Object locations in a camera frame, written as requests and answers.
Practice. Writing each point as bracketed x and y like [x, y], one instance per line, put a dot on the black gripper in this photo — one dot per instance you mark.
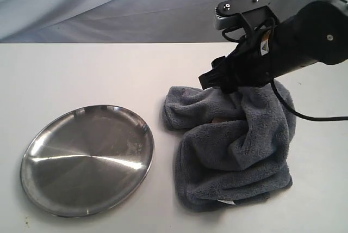
[244, 67]

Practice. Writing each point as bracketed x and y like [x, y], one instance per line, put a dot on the grey fleece towel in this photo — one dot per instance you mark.
[239, 161]

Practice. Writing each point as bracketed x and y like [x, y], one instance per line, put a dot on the wooden block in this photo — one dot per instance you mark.
[218, 120]

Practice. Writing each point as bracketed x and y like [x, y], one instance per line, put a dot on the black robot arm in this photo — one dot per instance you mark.
[316, 33]

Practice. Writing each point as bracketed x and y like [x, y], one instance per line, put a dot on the round stainless steel plate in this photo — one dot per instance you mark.
[87, 161]

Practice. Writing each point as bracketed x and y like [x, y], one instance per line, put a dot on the white backdrop sheet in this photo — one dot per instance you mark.
[118, 21]

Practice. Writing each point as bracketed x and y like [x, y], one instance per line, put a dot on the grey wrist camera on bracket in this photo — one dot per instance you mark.
[231, 13]

